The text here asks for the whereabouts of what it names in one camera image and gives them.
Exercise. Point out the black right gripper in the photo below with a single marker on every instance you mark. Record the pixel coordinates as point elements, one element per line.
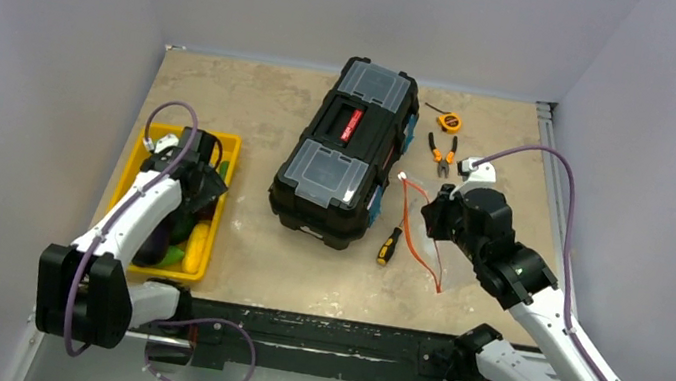
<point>442,214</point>

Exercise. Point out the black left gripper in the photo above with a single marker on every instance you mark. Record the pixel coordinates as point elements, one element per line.
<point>211,188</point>

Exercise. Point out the long green chili pepper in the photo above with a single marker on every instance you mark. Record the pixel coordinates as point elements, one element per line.
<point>223,169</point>

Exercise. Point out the clear zip top bag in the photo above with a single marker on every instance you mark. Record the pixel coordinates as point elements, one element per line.
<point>442,262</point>

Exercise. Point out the yellow corn cob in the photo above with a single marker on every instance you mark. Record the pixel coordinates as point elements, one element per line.
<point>194,248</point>

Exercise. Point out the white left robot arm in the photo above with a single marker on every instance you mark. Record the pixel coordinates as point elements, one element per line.
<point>85,292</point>

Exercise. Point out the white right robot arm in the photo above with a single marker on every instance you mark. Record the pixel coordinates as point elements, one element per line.
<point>524,285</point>

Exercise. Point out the yellow plastic tray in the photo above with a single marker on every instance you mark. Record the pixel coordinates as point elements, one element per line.
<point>133,156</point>

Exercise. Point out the purple eggplant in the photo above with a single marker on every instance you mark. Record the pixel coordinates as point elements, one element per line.
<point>169,233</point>

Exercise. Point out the yellow tape measure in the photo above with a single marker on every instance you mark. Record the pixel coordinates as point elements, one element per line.
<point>448,121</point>

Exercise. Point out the black plastic toolbox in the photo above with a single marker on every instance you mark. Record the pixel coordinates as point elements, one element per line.
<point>333,183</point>

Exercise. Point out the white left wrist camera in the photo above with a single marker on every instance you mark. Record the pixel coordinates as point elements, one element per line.
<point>165,142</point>

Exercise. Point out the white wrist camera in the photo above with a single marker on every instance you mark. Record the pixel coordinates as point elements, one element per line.
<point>474,175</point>
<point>165,142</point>

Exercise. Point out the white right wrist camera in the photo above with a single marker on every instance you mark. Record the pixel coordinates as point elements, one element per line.
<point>474,175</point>

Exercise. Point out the orange handled pliers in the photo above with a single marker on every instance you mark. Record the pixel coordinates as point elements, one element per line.
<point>443,161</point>

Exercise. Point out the screwdriver with yellow handle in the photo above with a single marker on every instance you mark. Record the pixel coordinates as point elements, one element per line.
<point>387,249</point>

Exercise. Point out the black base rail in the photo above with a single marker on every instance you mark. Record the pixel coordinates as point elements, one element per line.
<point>220,332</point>

